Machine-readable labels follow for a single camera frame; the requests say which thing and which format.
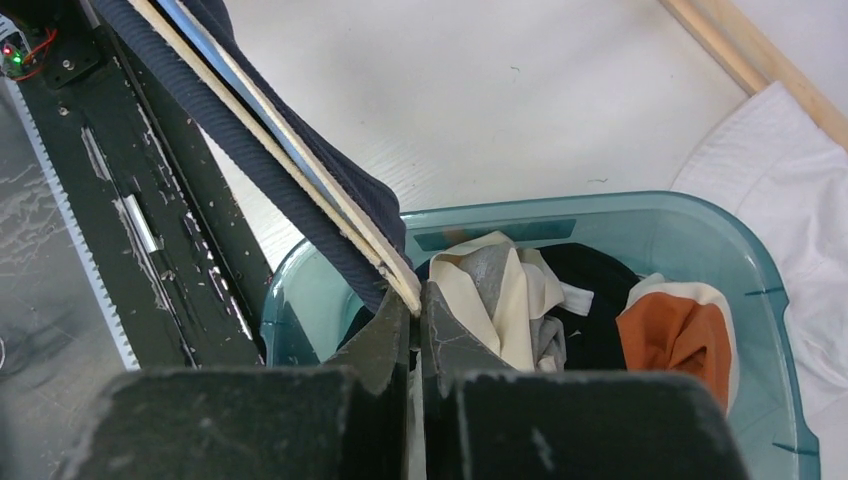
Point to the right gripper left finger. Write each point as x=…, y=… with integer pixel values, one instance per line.
x=373, y=424

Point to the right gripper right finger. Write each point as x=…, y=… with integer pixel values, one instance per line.
x=449, y=352

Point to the grey underwear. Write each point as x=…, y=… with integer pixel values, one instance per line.
x=502, y=293

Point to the navy cream-band underwear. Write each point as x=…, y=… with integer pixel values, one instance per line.
x=368, y=250

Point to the brown orange underwear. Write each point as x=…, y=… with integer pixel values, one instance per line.
x=682, y=327

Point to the light blue hanger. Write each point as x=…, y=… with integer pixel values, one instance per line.
x=218, y=69

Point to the teal plastic tub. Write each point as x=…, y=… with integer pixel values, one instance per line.
x=309, y=306

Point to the black garment in tub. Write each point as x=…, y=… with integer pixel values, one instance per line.
x=596, y=288

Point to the white cloth on table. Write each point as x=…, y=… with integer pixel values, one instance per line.
x=773, y=168

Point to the wooden clothes rack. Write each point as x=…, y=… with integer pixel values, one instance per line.
x=749, y=57

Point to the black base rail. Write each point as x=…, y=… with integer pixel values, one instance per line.
x=171, y=244

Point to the white cable duct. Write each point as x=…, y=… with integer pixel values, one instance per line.
x=86, y=260

